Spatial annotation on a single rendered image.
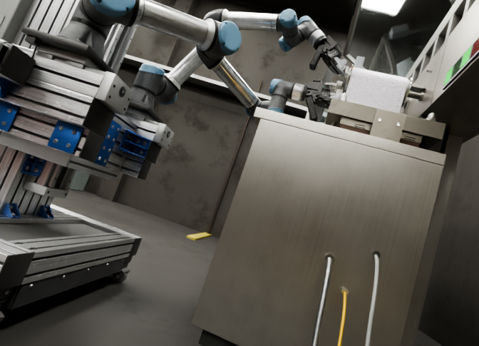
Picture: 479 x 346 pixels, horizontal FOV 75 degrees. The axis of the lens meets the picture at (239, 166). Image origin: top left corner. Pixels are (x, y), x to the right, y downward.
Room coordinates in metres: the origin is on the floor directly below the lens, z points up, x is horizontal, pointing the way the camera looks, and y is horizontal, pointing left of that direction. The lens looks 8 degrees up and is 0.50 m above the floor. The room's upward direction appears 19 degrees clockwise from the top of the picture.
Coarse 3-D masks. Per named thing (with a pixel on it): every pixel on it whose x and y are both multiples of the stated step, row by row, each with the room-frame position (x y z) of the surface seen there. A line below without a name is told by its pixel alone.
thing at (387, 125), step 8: (376, 112) 1.06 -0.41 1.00; (384, 112) 1.05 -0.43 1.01; (392, 112) 1.04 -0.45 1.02; (376, 120) 1.05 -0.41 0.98; (384, 120) 1.05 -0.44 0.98; (392, 120) 1.04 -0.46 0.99; (400, 120) 1.04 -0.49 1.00; (376, 128) 1.05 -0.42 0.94; (384, 128) 1.05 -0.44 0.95; (392, 128) 1.04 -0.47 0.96; (400, 128) 1.03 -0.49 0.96; (376, 136) 1.05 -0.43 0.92; (384, 136) 1.04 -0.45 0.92; (392, 136) 1.04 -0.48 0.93; (400, 136) 1.03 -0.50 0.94
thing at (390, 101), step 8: (352, 88) 1.29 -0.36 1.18; (360, 88) 1.28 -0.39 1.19; (368, 88) 1.28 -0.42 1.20; (352, 96) 1.29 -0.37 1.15; (360, 96) 1.28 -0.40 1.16; (368, 96) 1.27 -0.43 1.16; (376, 96) 1.26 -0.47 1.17; (384, 96) 1.26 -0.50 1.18; (392, 96) 1.25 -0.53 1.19; (400, 96) 1.24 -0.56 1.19; (368, 104) 1.27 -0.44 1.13; (376, 104) 1.26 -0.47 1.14; (384, 104) 1.25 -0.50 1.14; (392, 104) 1.25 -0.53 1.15; (400, 104) 1.24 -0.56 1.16
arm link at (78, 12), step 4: (80, 0) 0.93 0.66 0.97; (80, 4) 0.93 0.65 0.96; (76, 8) 0.94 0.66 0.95; (80, 8) 0.93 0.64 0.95; (84, 8) 0.90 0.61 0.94; (76, 12) 0.94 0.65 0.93; (80, 12) 0.93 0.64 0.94; (84, 12) 0.92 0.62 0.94; (72, 16) 0.95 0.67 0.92; (76, 16) 0.93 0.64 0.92; (80, 16) 0.93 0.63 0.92; (84, 16) 0.93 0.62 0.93; (88, 16) 0.92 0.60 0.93; (88, 20) 0.93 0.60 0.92; (92, 20) 0.93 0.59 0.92; (96, 24) 0.95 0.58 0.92; (100, 24) 0.94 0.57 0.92; (112, 24) 0.96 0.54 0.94; (100, 28) 0.96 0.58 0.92; (104, 28) 0.97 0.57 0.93; (108, 28) 0.99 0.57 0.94; (104, 32) 0.98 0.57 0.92; (108, 32) 1.00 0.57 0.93
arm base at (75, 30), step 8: (72, 24) 0.93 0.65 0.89; (80, 24) 0.93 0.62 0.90; (88, 24) 0.94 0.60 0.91; (64, 32) 0.92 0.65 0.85; (72, 32) 0.92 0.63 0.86; (80, 32) 0.92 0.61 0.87; (88, 32) 0.94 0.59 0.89; (96, 32) 0.95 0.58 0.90; (72, 40) 0.91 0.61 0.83; (80, 40) 0.92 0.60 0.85; (88, 40) 0.94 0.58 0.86; (96, 40) 0.96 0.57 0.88; (104, 40) 0.99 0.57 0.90; (96, 48) 0.96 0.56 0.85
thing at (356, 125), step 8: (344, 120) 1.11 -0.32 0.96; (352, 120) 1.10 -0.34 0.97; (344, 128) 1.11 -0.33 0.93; (352, 128) 1.10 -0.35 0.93; (360, 128) 1.10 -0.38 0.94; (368, 128) 1.09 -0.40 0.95; (408, 136) 1.05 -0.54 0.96; (416, 136) 1.05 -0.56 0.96; (408, 144) 1.05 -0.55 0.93; (416, 144) 1.05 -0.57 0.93
